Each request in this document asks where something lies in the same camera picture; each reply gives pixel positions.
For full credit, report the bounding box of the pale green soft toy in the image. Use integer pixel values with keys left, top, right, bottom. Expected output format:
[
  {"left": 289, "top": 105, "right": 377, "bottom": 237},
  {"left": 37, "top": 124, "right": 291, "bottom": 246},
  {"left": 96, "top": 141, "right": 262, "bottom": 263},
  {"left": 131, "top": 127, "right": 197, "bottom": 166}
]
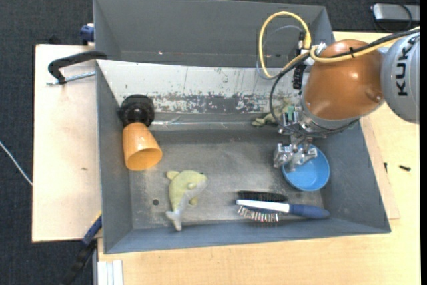
[{"left": 251, "top": 98, "right": 290, "bottom": 127}]

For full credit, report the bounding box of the blue bowl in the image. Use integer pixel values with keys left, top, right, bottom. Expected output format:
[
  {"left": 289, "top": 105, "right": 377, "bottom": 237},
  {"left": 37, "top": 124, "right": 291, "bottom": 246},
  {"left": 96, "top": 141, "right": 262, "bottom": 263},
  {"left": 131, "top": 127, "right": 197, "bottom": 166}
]
[{"left": 281, "top": 143, "right": 331, "bottom": 192}]

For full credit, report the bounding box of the yellow-green plush dolphin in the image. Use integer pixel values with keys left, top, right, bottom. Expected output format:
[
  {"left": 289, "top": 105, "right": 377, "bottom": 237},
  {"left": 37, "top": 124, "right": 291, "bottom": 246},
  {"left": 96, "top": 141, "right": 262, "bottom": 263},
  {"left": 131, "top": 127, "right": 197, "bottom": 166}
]
[{"left": 165, "top": 170, "right": 209, "bottom": 232}]

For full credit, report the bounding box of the grey metal bin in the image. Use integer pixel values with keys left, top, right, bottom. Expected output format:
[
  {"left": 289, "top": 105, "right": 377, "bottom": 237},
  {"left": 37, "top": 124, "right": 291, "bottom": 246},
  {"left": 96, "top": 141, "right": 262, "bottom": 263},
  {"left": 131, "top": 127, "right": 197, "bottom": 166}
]
[{"left": 92, "top": 0, "right": 392, "bottom": 254}]

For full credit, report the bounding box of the white and blue brush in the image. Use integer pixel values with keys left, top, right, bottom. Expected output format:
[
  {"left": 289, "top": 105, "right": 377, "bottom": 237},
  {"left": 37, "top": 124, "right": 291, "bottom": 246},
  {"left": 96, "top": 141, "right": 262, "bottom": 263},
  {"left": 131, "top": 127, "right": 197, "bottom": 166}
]
[{"left": 236, "top": 198, "right": 331, "bottom": 223}]

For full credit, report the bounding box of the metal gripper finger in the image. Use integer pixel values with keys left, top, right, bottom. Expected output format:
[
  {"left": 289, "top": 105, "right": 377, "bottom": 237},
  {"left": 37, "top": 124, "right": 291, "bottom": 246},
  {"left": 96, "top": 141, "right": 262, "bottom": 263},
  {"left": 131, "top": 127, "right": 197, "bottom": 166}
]
[
  {"left": 287, "top": 144, "right": 318, "bottom": 174},
  {"left": 273, "top": 142, "right": 292, "bottom": 169}
]

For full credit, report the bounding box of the black brush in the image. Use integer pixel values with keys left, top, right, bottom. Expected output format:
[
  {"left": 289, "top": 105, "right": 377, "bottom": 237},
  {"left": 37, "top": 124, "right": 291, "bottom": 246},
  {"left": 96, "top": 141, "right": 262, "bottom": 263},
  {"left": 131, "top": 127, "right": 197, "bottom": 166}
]
[{"left": 237, "top": 190, "right": 289, "bottom": 203}]

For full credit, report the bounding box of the orange plastic cup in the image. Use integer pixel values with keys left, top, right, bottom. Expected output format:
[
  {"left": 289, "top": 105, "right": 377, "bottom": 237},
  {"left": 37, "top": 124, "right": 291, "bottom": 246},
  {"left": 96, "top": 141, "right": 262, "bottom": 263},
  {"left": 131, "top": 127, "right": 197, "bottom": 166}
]
[{"left": 121, "top": 121, "right": 163, "bottom": 172}]

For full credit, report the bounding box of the black round wheel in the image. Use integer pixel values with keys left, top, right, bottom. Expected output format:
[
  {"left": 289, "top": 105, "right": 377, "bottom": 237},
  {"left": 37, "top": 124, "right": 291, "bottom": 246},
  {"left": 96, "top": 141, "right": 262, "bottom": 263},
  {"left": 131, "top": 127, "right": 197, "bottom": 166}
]
[{"left": 118, "top": 94, "right": 156, "bottom": 128}]

